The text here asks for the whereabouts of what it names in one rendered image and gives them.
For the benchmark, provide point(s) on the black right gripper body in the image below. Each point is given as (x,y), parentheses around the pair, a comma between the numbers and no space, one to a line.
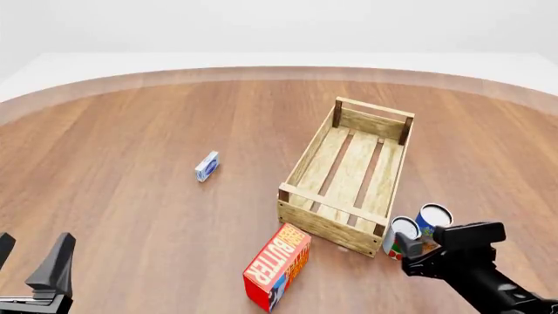
(429,265)

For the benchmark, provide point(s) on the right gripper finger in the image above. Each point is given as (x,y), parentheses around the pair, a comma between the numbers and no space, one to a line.
(410,245)

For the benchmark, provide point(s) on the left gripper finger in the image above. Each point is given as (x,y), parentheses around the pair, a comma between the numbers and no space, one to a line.
(54,268)
(5,247)

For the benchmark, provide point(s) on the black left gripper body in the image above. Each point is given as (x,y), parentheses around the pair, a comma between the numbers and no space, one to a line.
(39,304)

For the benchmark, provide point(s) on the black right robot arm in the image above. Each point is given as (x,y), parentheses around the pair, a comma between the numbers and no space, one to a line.
(497,288)

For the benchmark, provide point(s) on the white red tomato tin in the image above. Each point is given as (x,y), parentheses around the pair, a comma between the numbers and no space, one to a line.
(403,226)

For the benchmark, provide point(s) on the wooden slat tray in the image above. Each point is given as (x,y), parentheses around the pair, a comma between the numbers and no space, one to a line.
(346,170)

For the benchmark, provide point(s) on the blue tin white lid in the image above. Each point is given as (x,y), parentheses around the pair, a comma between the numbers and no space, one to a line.
(433,214)

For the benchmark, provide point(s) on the red butter box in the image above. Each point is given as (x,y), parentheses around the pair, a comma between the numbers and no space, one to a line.
(272,261)

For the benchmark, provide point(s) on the small blue white box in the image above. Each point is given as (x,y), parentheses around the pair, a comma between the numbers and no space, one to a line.
(206,167)

